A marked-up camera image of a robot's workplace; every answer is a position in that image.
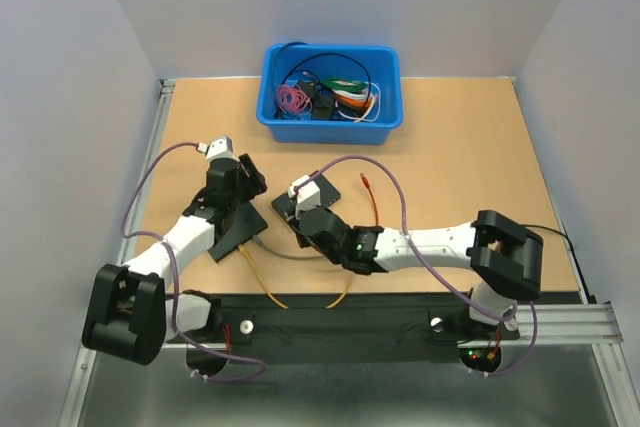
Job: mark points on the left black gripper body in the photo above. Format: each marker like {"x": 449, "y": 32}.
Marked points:
{"x": 248, "y": 186}

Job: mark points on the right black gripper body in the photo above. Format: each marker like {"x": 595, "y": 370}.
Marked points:
{"x": 303, "y": 240}

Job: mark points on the small black network switch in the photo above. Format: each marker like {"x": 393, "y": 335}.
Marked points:
{"x": 284, "y": 207}

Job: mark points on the large black network switch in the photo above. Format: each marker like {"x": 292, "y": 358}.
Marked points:
{"x": 245, "y": 223}

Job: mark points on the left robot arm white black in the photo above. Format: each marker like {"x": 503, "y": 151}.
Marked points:
{"x": 128, "y": 315}

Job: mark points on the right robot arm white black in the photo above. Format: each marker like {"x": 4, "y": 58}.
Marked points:
{"x": 506, "y": 255}

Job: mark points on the black adapter in bin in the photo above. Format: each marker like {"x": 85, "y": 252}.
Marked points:
{"x": 318, "y": 102}

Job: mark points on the blue plastic bin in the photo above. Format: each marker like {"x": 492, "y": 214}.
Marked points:
{"x": 344, "y": 94}

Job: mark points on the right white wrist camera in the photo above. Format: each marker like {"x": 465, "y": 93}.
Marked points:
{"x": 305, "y": 194}

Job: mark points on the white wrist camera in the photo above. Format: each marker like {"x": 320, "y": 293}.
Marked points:
{"x": 219, "y": 148}
{"x": 305, "y": 194}

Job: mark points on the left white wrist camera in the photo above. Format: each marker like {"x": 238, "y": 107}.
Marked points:
{"x": 219, "y": 148}

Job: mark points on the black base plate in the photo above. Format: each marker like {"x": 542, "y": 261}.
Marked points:
{"x": 362, "y": 328}

